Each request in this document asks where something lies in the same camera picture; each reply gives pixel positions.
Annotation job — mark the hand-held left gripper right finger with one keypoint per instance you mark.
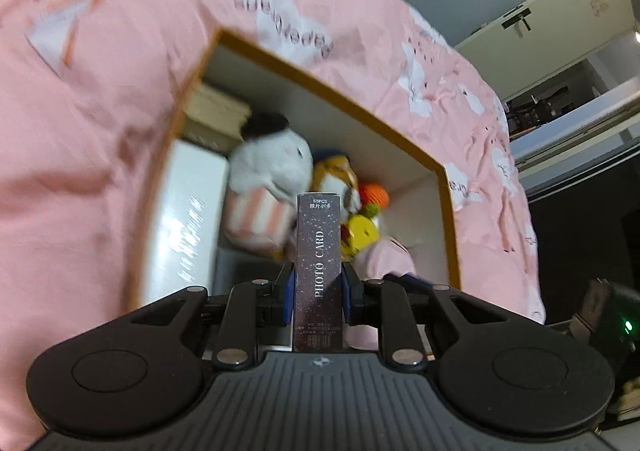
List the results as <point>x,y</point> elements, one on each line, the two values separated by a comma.
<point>351,296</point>

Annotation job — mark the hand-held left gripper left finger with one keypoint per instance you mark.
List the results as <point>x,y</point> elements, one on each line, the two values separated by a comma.
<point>284,296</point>

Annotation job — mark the dark picture card box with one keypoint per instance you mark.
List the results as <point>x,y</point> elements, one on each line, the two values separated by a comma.
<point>318,271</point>

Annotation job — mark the pink card holder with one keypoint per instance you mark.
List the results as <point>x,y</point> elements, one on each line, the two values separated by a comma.
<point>385,256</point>

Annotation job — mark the yellow tape measure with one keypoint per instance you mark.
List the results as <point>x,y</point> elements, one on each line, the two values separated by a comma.
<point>362,233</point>

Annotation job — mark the red orange crochet flower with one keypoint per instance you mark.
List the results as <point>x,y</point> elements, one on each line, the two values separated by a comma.
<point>375,193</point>

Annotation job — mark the white power bank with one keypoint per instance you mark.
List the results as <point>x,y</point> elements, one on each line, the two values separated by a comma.
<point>185,211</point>

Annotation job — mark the white plush toy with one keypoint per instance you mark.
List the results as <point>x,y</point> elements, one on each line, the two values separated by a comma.
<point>270,156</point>

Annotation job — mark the orange cardboard box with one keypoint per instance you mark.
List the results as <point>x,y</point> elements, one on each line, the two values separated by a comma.
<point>350,146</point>

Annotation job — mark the gold box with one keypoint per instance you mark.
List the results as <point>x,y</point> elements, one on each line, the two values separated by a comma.
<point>215,108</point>

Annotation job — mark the black device with green light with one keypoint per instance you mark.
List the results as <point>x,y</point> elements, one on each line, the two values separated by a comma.
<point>612,326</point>

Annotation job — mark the pink cloud print blanket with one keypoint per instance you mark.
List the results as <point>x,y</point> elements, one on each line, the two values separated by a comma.
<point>100,106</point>

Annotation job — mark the white cabinet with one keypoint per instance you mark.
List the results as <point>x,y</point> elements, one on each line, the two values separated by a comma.
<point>575,6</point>

